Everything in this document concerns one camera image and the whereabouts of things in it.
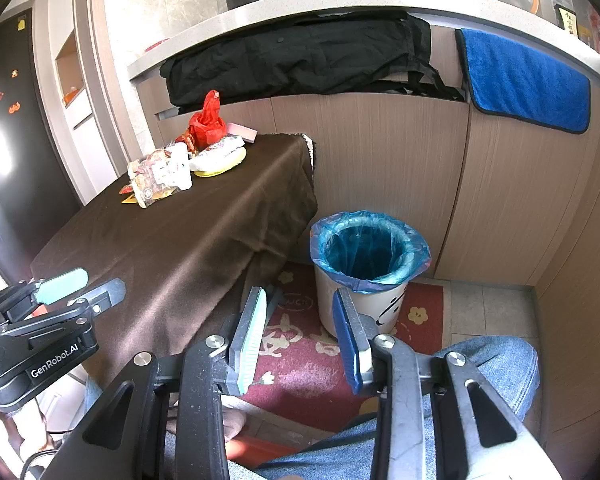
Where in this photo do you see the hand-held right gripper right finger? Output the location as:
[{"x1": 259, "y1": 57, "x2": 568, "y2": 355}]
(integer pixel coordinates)
[{"x1": 332, "y1": 287, "x2": 556, "y2": 480}]

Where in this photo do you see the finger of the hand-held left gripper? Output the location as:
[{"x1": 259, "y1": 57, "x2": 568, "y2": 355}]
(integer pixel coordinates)
[
  {"x1": 0, "y1": 268, "x2": 90, "y2": 322},
  {"x1": 67, "y1": 279, "x2": 128, "y2": 317}
]

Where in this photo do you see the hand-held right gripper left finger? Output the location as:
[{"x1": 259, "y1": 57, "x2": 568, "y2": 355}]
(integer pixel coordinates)
[{"x1": 55, "y1": 286, "x2": 269, "y2": 480}]

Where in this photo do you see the white bin with blue liner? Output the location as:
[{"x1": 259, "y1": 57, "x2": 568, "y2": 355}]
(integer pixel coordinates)
[{"x1": 309, "y1": 211, "x2": 432, "y2": 337}]

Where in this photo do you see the red patterned floor mat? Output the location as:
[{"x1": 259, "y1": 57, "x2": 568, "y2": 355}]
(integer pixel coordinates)
[{"x1": 239, "y1": 259, "x2": 454, "y2": 442}]

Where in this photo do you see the brown tablecloth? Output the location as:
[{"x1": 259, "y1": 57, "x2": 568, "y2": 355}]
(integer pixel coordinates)
[{"x1": 30, "y1": 132, "x2": 321, "y2": 391}]

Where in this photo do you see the person's bare foot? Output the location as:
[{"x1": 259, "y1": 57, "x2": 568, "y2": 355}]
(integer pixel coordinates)
[{"x1": 166, "y1": 401, "x2": 249, "y2": 454}]

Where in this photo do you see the orange slipper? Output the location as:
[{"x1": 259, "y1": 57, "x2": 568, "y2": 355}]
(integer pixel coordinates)
[{"x1": 226, "y1": 436, "x2": 312, "y2": 464}]

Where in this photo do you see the orange patterned snack packet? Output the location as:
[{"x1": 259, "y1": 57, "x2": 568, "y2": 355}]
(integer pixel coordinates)
[{"x1": 126, "y1": 149, "x2": 181, "y2": 209}]

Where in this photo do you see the black fridge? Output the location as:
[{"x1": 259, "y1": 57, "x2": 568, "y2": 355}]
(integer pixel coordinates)
[{"x1": 0, "y1": 7, "x2": 84, "y2": 281}]

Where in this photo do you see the person's leg in jeans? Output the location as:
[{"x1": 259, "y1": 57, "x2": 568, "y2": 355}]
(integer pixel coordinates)
[{"x1": 257, "y1": 335, "x2": 540, "y2": 480}]

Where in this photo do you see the white shelf unit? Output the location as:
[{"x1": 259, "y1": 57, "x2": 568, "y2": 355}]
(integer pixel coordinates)
[{"x1": 32, "y1": 0, "x2": 131, "y2": 207}]

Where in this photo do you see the white patterned wrapper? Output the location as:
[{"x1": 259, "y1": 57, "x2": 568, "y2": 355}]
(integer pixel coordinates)
[{"x1": 190, "y1": 137, "x2": 246, "y2": 171}]

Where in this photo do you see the wooden cabinet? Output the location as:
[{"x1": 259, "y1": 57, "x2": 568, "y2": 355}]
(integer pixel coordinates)
[{"x1": 135, "y1": 22, "x2": 600, "y2": 461}]

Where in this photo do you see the red plastic bag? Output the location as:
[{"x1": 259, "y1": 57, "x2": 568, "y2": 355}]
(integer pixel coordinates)
[{"x1": 187, "y1": 90, "x2": 229, "y2": 151}]

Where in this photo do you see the pink box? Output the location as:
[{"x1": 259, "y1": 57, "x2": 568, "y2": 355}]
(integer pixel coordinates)
[{"x1": 225, "y1": 122, "x2": 260, "y2": 145}]

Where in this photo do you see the black cloth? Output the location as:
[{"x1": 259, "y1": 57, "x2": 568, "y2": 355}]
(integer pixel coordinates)
[{"x1": 160, "y1": 11, "x2": 467, "y2": 117}]

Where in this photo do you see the white stone countertop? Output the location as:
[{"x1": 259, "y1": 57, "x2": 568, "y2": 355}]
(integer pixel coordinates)
[{"x1": 127, "y1": 0, "x2": 600, "y2": 96}]

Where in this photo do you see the blue towel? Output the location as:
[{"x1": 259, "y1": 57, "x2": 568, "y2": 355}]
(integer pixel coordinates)
[{"x1": 454, "y1": 27, "x2": 592, "y2": 135}]

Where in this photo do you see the black cable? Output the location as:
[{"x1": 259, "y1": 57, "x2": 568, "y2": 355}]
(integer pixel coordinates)
[{"x1": 19, "y1": 429, "x2": 83, "y2": 480}]

